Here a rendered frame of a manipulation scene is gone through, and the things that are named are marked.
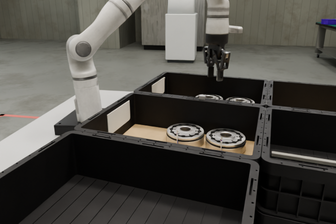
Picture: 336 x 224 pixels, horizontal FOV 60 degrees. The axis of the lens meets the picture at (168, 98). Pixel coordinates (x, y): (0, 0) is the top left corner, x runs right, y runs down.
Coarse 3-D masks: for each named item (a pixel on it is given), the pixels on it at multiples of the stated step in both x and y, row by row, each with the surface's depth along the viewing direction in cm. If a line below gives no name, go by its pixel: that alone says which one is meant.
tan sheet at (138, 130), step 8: (136, 128) 88; (144, 128) 88; (152, 128) 88; (160, 128) 88; (136, 136) 83; (144, 136) 83; (152, 136) 83; (160, 136) 83; (248, 144) 78; (248, 152) 74
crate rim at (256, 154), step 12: (156, 96) 86; (168, 96) 86; (108, 108) 76; (264, 108) 76; (84, 120) 68; (96, 132) 62; (108, 132) 62; (168, 144) 57; (180, 144) 57; (240, 156) 53; (252, 156) 52
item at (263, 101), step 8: (168, 72) 115; (176, 72) 115; (152, 80) 103; (256, 80) 105; (264, 80) 103; (136, 88) 94; (264, 88) 94; (184, 96) 86; (192, 96) 86; (264, 96) 86; (256, 104) 79; (264, 104) 79
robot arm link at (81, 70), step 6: (72, 36) 106; (66, 42) 107; (66, 48) 107; (72, 60) 109; (90, 60) 112; (72, 66) 109; (78, 66) 109; (84, 66) 109; (90, 66) 110; (72, 72) 107; (78, 72) 106; (84, 72) 106; (90, 72) 107; (96, 72) 111; (72, 78) 108; (78, 78) 106; (84, 78) 107; (90, 78) 108
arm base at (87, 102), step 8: (72, 80) 110; (80, 80) 107; (88, 80) 107; (96, 80) 111; (80, 88) 108; (88, 88) 108; (96, 88) 111; (80, 96) 109; (88, 96) 109; (96, 96) 111; (80, 104) 110; (88, 104) 110; (96, 104) 112; (80, 112) 111; (88, 112) 111; (96, 112) 112; (80, 120) 113
